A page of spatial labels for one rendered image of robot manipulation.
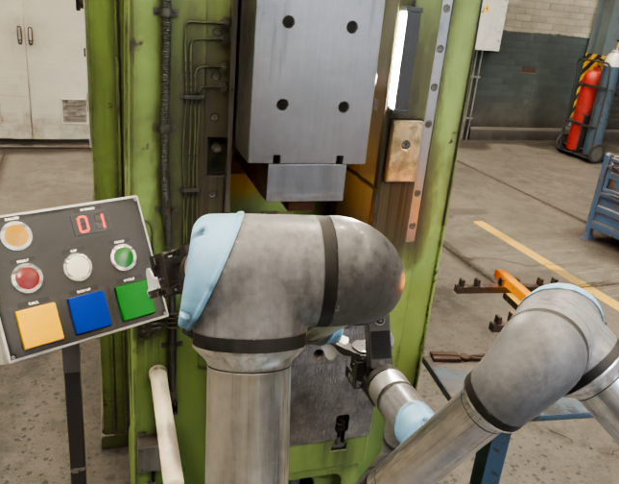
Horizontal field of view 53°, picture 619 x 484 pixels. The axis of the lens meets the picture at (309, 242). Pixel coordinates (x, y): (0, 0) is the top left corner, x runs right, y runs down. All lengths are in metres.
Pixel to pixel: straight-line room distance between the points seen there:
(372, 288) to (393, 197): 1.19
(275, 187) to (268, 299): 0.94
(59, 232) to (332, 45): 0.72
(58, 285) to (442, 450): 0.81
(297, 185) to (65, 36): 5.27
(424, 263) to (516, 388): 1.13
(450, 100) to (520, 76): 7.50
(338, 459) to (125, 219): 0.96
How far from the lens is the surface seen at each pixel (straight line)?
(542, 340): 0.85
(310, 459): 1.89
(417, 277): 1.94
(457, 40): 1.78
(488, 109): 9.09
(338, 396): 1.78
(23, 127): 6.77
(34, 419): 2.77
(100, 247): 1.38
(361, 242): 0.61
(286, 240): 0.59
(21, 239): 1.33
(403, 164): 1.75
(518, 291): 1.76
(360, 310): 0.62
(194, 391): 1.90
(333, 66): 1.48
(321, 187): 1.54
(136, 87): 1.55
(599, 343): 0.95
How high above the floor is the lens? 1.64
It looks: 21 degrees down
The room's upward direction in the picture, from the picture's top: 5 degrees clockwise
